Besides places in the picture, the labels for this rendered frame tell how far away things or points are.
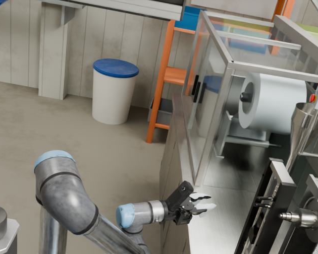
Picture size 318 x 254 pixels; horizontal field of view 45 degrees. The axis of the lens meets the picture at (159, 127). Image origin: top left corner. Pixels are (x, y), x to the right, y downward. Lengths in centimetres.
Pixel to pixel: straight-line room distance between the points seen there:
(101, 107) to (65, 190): 335
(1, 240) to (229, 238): 124
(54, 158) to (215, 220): 101
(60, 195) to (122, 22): 375
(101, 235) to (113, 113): 331
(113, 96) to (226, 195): 243
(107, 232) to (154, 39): 370
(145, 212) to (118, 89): 300
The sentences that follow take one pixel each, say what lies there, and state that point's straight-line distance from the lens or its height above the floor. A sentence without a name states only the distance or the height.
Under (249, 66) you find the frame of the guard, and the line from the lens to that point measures 181.
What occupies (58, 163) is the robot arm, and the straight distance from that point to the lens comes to 110.
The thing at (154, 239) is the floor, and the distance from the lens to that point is 303.
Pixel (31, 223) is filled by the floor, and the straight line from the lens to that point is 307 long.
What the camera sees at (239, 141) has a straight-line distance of 199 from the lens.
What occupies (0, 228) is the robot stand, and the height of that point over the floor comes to 156.
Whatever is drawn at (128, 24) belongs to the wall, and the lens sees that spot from 463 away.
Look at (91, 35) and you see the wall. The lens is 473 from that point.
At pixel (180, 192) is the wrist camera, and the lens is 134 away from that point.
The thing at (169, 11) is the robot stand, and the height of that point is 199.
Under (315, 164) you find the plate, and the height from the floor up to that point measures 117.
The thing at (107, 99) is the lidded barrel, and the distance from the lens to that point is 427.
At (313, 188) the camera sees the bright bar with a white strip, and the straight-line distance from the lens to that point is 133.
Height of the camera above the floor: 208
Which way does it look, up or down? 27 degrees down
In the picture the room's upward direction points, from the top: 11 degrees clockwise
